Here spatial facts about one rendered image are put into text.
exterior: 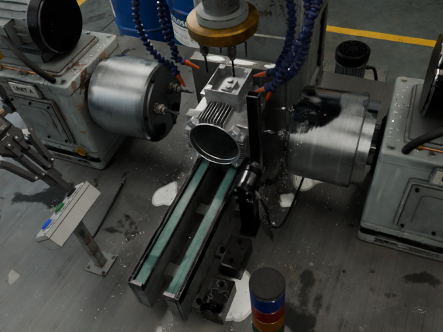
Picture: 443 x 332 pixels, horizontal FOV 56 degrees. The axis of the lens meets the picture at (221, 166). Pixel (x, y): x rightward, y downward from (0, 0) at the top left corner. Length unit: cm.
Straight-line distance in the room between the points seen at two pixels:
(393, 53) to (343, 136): 239
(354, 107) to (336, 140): 9
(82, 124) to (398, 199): 94
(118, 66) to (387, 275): 95
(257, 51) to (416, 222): 67
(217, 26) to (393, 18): 290
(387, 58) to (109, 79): 243
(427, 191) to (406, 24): 280
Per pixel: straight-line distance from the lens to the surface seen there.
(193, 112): 120
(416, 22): 380
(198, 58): 128
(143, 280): 108
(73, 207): 107
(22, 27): 133
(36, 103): 142
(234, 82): 120
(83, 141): 145
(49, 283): 132
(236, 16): 103
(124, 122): 126
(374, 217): 117
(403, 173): 103
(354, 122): 104
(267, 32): 130
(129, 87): 123
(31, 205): 152
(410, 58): 337
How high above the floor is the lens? 185
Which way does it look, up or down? 48 degrees down
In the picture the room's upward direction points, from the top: 8 degrees counter-clockwise
